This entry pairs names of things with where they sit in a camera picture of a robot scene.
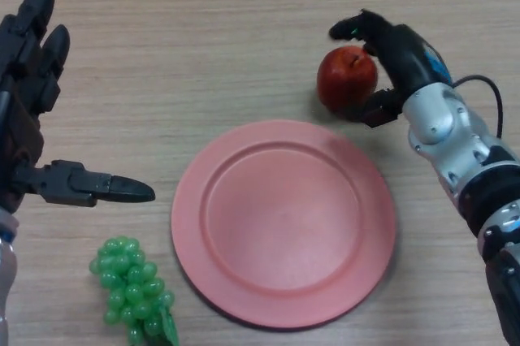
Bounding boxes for green grape bunch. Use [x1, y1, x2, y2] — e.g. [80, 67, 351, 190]
[89, 236, 180, 346]

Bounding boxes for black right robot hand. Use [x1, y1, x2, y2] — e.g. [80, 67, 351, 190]
[327, 8, 454, 130]

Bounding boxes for red apple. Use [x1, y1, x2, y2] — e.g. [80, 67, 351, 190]
[316, 45, 379, 115]

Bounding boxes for pink round plate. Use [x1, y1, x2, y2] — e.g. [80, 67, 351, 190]
[170, 119, 397, 329]

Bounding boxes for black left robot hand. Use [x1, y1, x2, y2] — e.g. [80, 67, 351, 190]
[0, 0, 157, 214]

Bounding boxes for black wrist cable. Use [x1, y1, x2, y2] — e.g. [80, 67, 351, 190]
[449, 74, 505, 139]

